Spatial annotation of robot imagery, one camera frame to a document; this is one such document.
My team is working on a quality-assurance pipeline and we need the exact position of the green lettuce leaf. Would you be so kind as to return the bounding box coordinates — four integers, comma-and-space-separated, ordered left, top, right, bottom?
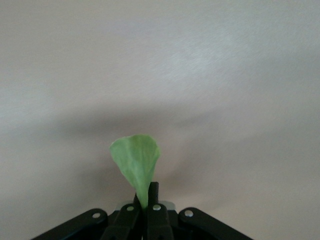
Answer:
108, 133, 161, 211

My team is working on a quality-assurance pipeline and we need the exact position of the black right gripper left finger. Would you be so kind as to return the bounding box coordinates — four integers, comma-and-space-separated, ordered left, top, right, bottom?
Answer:
101, 192, 144, 240

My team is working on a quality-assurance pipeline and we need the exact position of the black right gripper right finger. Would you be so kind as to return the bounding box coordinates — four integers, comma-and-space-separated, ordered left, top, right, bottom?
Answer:
146, 181, 175, 240

